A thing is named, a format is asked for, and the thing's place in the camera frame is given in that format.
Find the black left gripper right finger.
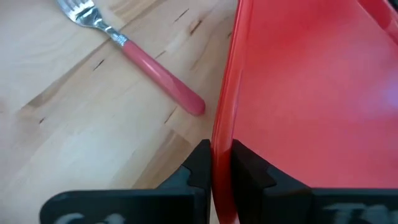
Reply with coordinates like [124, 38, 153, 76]
[231, 139, 398, 224]

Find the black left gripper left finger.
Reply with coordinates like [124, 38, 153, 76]
[39, 139, 212, 224]

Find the red plastic tray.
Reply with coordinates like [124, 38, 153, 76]
[211, 0, 398, 224]

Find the pink-handled metal fork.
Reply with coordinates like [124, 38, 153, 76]
[56, 0, 206, 116]

